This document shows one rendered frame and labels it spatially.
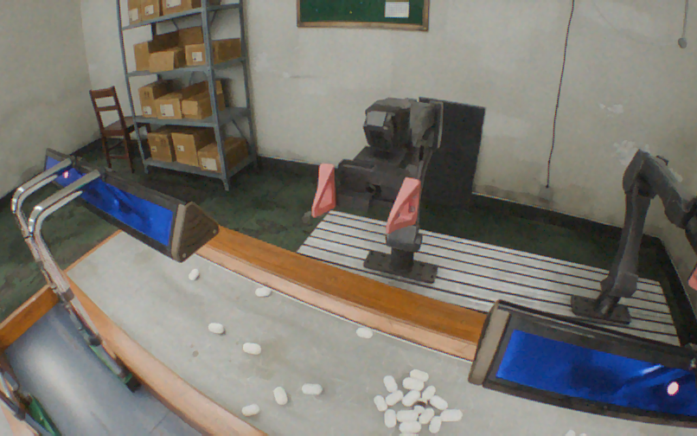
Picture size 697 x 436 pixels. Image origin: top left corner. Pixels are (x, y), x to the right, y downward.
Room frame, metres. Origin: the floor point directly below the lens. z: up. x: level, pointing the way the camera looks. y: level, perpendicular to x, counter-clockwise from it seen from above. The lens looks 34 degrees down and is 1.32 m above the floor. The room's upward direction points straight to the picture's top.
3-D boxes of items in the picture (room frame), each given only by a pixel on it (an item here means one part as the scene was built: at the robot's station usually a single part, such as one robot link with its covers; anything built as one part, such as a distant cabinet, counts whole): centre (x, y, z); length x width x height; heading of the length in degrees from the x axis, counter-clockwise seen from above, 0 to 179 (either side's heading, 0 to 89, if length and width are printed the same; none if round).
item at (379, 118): (0.47, -0.04, 1.13); 0.07 x 0.06 x 0.11; 68
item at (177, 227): (0.48, 0.47, 1.08); 0.62 x 0.08 x 0.07; 63
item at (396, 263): (0.72, -0.14, 0.71); 0.20 x 0.07 x 0.08; 69
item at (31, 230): (0.41, 0.51, 0.90); 0.20 x 0.19 x 0.45; 63
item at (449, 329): (0.48, -0.13, 0.67); 1.81 x 0.12 x 0.19; 63
